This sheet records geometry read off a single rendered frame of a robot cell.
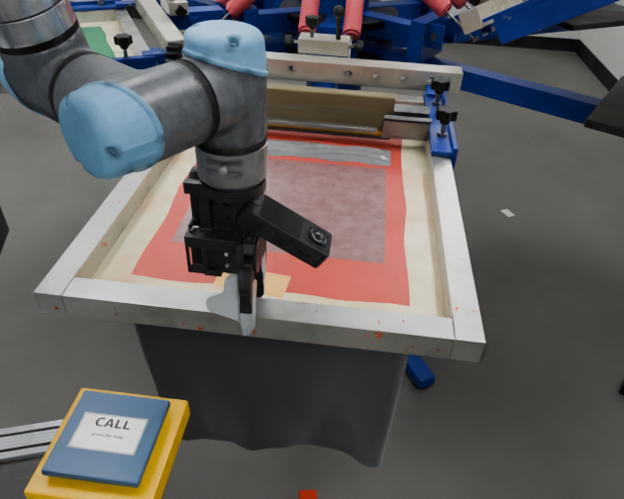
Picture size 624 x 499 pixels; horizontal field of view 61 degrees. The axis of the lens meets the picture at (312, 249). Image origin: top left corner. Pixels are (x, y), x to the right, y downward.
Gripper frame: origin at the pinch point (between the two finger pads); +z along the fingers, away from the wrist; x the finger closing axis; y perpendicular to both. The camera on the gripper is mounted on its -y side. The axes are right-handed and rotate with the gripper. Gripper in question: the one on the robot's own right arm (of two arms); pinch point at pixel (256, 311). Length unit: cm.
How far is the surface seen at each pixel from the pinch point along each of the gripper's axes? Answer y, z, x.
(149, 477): 6.7, 2.9, 22.4
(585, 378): -99, 98, -82
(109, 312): 19.3, 1.3, 1.9
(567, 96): -67, 5, -101
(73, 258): 27.2, -0.8, -5.4
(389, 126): -17, -2, -55
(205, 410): 12.0, 35.6, -8.3
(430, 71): -26, -6, -80
